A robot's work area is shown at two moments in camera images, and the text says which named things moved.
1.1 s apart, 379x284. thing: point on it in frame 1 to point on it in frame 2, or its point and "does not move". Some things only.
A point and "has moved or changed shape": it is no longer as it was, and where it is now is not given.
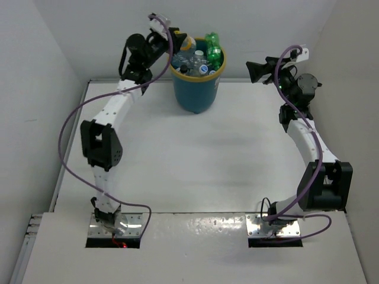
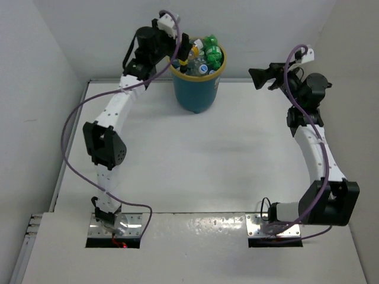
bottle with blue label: (203, 69) does not move
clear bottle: (178, 60) has moved or changed shape
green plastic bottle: (214, 50) does not move
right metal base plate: (257, 227) does not move
